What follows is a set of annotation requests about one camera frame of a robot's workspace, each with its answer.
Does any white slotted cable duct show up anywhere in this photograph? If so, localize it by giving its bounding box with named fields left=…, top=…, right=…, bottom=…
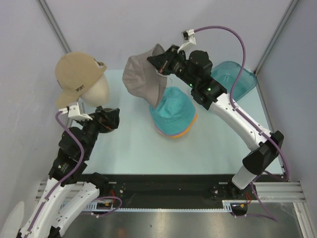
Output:
left=83, top=199, right=248, bottom=214

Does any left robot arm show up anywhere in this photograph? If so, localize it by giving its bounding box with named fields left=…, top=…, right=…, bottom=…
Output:
left=17, top=107, right=122, bottom=238

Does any tan baseball cap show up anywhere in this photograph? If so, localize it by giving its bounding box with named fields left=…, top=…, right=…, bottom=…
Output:
left=55, top=52, right=107, bottom=109

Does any aluminium corner rail left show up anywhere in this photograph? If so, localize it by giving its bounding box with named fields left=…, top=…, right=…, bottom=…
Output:
left=36, top=0, right=71, bottom=54

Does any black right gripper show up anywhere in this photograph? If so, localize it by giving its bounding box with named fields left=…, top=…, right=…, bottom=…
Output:
left=148, top=45, right=198, bottom=88

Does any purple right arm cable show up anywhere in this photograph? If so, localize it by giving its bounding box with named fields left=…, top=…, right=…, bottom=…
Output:
left=194, top=24, right=290, bottom=221

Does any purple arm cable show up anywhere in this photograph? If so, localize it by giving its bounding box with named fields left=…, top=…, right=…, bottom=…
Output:
left=194, top=24, right=290, bottom=221
left=27, top=111, right=86, bottom=231

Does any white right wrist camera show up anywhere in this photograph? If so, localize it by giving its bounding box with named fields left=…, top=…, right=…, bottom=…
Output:
left=177, top=29, right=196, bottom=53

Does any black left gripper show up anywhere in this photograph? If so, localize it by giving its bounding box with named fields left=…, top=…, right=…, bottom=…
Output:
left=78, top=108, right=120, bottom=158

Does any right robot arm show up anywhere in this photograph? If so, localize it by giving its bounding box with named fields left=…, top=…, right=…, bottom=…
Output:
left=147, top=45, right=284, bottom=199

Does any teal plastic bin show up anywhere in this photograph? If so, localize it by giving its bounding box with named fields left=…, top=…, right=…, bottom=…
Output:
left=211, top=61, right=258, bottom=102

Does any cream mannequin head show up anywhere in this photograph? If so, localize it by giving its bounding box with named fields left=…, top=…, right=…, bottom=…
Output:
left=80, top=75, right=109, bottom=108

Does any aluminium corner rail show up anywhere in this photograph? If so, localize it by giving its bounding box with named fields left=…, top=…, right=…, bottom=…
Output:
left=36, top=0, right=71, bottom=54
left=253, top=0, right=300, bottom=75

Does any teal hat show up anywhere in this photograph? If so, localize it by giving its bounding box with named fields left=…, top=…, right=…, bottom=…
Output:
left=149, top=87, right=197, bottom=135

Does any aluminium corner rail right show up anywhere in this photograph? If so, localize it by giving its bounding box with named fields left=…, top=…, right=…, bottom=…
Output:
left=253, top=0, right=300, bottom=75

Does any aluminium frame rail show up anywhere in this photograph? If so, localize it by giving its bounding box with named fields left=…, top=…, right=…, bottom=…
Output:
left=35, top=181, right=306, bottom=203

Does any purple hat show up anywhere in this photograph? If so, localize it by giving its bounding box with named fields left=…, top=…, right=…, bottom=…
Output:
left=153, top=114, right=198, bottom=137

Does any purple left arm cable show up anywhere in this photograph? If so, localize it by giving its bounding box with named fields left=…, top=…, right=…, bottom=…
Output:
left=27, top=111, right=86, bottom=231

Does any yellow bucket hat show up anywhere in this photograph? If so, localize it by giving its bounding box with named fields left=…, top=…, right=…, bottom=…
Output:
left=164, top=114, right=197, bottom=138

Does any grey hat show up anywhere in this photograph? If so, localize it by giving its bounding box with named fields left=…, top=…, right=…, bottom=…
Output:
left=122, top=44, right=167, bottom=108

